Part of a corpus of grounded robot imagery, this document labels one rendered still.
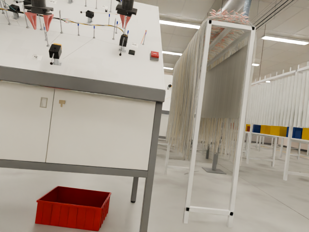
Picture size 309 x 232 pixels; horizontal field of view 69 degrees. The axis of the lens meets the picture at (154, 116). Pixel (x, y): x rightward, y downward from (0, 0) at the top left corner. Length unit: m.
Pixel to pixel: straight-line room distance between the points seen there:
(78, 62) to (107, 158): 0.56
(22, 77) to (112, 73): 0.45
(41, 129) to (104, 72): 0.44
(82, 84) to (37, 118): 0.30
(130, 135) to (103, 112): 0.20
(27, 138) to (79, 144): 0.26
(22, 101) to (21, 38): 0.38
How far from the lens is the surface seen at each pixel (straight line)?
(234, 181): 1.76
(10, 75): 1.34
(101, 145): 1.29
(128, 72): 1.33
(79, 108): 1.29
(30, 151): 1.36
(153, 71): 1.39
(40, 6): 1.18
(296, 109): 3.94
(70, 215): 1.54
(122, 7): 1.24
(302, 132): 4.20
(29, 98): 1.34
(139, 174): 1.33
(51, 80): 1.28
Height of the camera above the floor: 0.70
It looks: 1 degrees up
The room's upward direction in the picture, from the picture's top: 7 degrees clockwise
